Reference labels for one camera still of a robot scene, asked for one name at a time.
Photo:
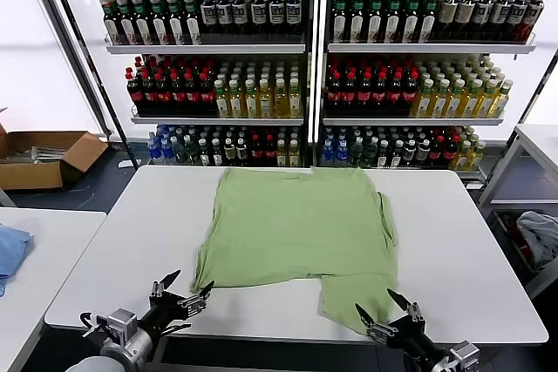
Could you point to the dark slanted metal post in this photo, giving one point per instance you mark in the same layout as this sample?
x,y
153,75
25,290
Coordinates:
x,y
97,76

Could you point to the yellow drink bottle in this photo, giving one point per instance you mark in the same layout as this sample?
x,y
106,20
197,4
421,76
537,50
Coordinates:
x,y
221,104
423,104
281,104
282,155
454,104
487,104
439,104
295,104
294,155
461,157
501,104
476,157
236,104
251,104
265,104
471,104

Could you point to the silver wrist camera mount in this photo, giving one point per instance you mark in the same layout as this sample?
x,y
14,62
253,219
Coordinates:
x,y
117,319
464,352

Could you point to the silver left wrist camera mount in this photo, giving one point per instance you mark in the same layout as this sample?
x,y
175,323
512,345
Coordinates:
x,y
117,319

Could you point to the grey crumpled cloth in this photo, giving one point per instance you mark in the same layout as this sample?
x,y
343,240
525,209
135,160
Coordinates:
x,y
540,237

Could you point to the grey metal shelf unit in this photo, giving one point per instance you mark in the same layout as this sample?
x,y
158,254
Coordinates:
x,y
205,49
414,48

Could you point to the beige label dark drink bottle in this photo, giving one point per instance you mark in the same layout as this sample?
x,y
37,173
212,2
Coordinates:
x,y
447,12
464,12

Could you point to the light blue cloth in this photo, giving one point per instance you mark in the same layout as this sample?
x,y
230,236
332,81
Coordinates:
x,y
13,250

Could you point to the plastic wrapped metal parts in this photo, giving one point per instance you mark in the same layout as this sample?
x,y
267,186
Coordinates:
x,y
43,153

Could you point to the red cap cola bottle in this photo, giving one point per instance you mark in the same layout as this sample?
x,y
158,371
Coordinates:
x,y
365,93
380,93
207,95
334,93
270,152
193,95
450,152
164,95
349,93
178,95
396,93
135,94
436,153
410,93
149,95
256,152

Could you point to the green tinted drink bottle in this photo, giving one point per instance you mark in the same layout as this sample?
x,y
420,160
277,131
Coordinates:
x,y
370,152
356,153
190,152
178,152

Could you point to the light green polo shirt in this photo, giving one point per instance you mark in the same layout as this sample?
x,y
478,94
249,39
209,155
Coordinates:
x,y
283,232

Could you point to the white table with grey frame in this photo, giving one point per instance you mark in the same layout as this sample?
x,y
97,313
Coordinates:
x,y
540,141

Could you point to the blue water bottle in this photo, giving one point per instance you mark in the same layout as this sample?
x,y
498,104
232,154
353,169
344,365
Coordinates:
x,y
166,150
328,155
342,155
153,150

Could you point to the white label dark drink bottle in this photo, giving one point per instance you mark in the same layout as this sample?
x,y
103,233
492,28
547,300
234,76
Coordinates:
x,y
517,15
293,12
240,12
208,12
534,12
258,12
276,12
224,12
500,15
483,15

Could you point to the black storage crate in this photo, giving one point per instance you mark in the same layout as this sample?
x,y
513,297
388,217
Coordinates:
x,y
505,226

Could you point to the green cap dark tea bottle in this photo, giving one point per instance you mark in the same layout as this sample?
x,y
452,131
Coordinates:
x,y
127,23
143,23
357,19
393,19
376,19
340,19
428,19
159,23
112,23
175,23
412,19
192,23

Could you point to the open brown cardboard box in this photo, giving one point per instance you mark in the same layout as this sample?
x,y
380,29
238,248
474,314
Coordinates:
x,y
26,176

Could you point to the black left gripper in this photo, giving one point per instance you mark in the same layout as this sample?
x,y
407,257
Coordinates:
x,y
163,313

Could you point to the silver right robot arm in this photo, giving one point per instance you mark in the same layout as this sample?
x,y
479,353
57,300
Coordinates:
x,y
444,365

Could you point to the white cap dark bottle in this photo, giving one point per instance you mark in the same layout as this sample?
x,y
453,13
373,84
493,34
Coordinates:
x,y
216,154
203,154
383,155
396,155
410,152
242,152
229,152
423,152

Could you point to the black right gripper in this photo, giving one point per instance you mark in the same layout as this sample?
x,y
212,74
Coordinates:
x,y
414,343

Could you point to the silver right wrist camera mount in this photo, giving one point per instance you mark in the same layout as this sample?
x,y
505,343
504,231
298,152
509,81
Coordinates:
x,y
464,352

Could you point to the small white floor scrap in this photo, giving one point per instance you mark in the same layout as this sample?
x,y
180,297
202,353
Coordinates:
x,y
124,164

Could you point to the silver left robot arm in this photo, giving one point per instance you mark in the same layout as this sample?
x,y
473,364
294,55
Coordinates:
x,y
131,343

